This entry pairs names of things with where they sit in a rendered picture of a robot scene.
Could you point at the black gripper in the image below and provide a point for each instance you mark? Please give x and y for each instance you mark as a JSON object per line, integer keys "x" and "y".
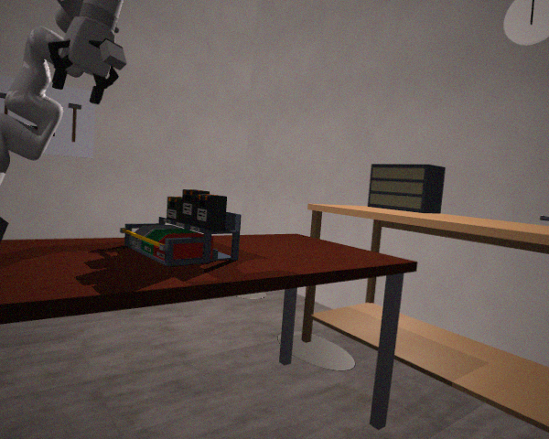
{"x": 75, "y": 48}

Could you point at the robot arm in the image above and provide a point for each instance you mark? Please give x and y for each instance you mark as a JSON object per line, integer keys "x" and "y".
{"x": 26, "y": 97}

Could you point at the yellow bar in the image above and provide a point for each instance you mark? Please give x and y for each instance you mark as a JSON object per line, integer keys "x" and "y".
{"x": 141, "y": 237}

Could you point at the grey open bin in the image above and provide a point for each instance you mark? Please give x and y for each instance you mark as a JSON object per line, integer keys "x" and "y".
{"x": 146, "y": 230}

